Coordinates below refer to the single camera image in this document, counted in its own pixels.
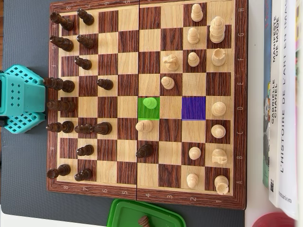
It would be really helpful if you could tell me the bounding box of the dark brown chess queen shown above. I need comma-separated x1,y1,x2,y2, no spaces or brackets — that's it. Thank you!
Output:
46,99,76,113

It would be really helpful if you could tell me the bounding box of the light wooden chess rook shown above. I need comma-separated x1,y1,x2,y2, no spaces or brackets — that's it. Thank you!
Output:
211,48,226,67
214,175,230,196

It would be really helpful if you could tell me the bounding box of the blue panda children's book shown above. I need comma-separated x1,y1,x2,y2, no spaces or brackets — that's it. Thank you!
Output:
262,0,273,190

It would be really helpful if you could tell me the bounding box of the dark brown chess rook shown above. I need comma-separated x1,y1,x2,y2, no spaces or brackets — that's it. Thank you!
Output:
46,164,71,180
49,12,74,31

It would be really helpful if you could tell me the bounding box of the dark brown chess bishop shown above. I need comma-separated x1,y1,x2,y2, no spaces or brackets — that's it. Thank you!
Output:
45,121,75,134

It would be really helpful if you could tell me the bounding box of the light wooden chess queen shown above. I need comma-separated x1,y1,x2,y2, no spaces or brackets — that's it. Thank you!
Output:
211,101,226,117

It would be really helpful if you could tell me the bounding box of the dark brown chess king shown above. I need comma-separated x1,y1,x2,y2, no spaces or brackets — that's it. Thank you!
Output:
43,77,75,93

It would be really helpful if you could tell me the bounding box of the dark brown chess pawn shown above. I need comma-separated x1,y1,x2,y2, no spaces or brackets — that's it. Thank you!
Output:
74,124,95,135
76,34,95,49
97,78,114,90
74,168,93,182
74,56,92,70
135,143,154,159
77,8,95,26
76,144,95,157
138,215,150,227

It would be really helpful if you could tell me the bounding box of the wooden chessboard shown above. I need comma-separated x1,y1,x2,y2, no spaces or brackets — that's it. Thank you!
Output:
46,0,248,211

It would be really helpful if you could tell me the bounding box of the dark brown chess knight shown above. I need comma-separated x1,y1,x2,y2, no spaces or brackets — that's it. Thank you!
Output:
93,122,112,135
49,35,74,52

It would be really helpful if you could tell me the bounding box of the light wooden chess knight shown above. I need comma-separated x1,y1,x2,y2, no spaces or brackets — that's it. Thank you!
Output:
211,148,228,165
162,53,179,72

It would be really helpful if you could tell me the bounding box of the light wooden chess bishop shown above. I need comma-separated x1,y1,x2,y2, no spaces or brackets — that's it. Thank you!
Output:
135,119,154,133
210,124,226,139

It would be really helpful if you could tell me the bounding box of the white art history book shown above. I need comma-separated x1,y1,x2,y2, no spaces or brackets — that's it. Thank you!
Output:
277,0,298,220

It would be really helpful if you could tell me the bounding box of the light wooden chess pawn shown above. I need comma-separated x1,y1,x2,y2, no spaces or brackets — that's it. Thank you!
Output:
160,76,175,90
187,27,200,45
190,3,203,22
186,173,199,189
188,146,202,160
187,51,200,68
143,97,157,110

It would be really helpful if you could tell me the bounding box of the clear measuring cup red filling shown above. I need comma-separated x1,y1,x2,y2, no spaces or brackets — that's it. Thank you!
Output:
251,212,296,227

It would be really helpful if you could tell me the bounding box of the white Chanel fashion book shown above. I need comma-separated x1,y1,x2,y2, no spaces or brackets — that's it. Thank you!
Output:
268,0,284,209

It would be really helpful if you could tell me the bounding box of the green plastic lid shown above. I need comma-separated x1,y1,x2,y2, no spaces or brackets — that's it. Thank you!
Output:
106,198,187,227

